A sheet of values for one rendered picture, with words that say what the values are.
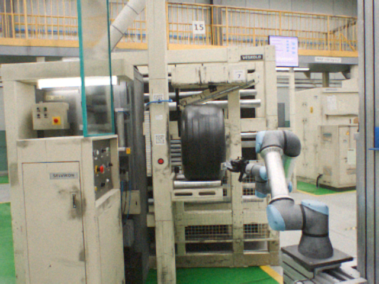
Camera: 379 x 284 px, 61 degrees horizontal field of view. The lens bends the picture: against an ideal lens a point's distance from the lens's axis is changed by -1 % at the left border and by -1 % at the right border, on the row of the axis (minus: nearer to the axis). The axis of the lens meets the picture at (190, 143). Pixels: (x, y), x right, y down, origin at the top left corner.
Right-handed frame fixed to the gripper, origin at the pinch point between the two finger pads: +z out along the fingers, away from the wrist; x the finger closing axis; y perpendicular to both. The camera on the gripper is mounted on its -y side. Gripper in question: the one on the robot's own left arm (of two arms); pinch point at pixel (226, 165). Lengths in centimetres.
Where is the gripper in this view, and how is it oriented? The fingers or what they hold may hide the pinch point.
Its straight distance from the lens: 221.5
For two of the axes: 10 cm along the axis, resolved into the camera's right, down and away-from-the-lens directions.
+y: -2.2, -9.1, -3.6
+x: -7.4, 3.9, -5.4
